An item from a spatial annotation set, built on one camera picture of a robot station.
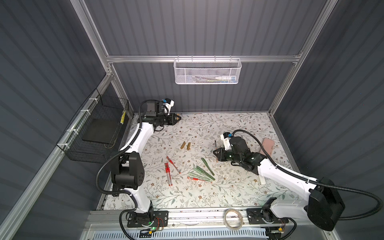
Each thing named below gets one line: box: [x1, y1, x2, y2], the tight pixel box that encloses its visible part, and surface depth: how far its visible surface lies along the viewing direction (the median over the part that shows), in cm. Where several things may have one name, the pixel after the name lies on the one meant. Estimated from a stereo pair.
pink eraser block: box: [260, 138, 275, 157], surface depth 101 cm
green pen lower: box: [188, 172, 213, 182], surface depth 89 cm
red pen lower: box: [186, 176, 213, 184], surface depth 88 cm
